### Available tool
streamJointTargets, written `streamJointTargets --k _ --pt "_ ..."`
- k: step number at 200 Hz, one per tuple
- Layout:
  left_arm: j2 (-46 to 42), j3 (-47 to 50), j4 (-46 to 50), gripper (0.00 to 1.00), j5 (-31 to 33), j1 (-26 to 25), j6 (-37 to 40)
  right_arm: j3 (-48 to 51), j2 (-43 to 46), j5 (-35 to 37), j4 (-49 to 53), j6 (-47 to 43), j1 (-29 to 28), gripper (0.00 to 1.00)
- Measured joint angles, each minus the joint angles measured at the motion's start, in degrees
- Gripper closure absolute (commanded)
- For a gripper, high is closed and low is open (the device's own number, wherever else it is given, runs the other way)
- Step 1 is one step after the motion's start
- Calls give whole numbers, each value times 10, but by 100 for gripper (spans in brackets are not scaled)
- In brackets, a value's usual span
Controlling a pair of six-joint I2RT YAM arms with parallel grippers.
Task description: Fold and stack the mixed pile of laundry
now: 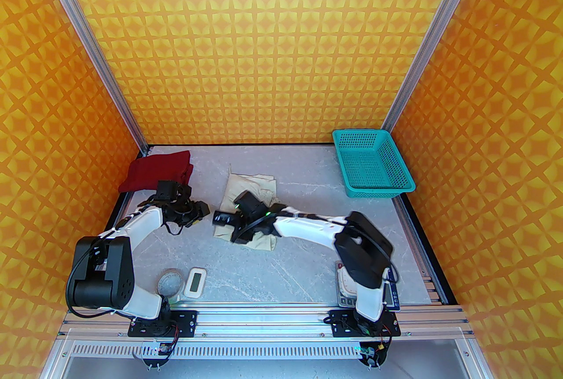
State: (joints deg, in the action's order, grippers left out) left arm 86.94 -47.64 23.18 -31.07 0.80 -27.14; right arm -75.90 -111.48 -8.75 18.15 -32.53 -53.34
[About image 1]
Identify aluminium frame post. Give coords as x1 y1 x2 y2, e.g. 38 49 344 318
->
382 0 497 132
22 0 151 154

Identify white digital timer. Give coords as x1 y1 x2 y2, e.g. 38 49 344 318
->
183 267 207 298

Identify aluminium frame rail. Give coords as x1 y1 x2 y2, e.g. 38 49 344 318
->
57 302 473 340

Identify cream fabric shorts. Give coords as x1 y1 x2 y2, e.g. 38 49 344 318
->
213 166 282 252

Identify slotted metal cable tray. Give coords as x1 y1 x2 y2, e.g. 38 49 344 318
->
66 340 478 362

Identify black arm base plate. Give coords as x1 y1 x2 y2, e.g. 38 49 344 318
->
128 309 197 337
329 309 402 337

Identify round clear tape roll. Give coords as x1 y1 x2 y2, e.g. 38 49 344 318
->
157 269 184 298

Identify white analog clock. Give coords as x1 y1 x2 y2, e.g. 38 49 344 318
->
336 269 359 296

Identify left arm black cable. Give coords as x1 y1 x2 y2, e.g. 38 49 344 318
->
64 254 120 319

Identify small circuit board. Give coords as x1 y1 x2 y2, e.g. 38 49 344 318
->
142 340 177 369
355 341 388 369

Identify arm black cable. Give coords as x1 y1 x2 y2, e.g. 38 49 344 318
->
382 254 400 284
64 254 120 319

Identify dark red t-shirt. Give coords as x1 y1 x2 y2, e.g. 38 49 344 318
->
120 152 194 193

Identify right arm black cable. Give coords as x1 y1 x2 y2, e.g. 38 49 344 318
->
382 254 400 284

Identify teal plastic laundry basket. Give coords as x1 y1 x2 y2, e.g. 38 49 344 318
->
332 129 416 198

